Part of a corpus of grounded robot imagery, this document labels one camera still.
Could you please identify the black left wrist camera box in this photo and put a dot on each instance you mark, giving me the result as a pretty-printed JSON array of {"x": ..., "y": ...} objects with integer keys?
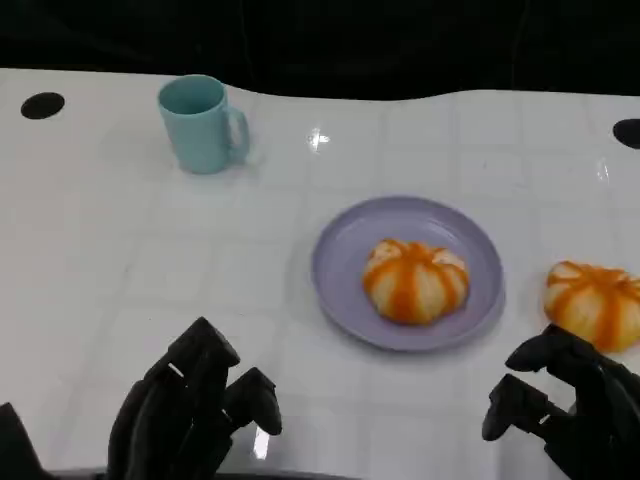
[{"x": 15, "y": 447}]

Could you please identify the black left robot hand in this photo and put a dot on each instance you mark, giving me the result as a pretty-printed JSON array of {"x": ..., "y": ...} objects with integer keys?
[{"x": 165, "y": 420}]

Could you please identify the pale green mug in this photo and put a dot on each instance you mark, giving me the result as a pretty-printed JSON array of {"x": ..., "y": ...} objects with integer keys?
[{"x": 197, "y": 130}]

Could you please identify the black backdrop cloth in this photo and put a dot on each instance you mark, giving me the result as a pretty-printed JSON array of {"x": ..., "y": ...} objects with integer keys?
[{"x": 350, "y": 40}]

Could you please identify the lilac plate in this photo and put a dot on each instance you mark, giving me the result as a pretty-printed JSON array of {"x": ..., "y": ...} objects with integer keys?
[{"x": 340, "y": 260}]

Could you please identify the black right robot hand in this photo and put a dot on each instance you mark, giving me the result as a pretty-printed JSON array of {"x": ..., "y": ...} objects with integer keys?
[{"x": 605, "y": 415}]

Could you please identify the orange white toy bread roll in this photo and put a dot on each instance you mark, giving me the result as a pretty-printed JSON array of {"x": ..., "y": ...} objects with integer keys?
[
  {"x": 415, "y": 282},
  {"x": 595, "y": 302}
]

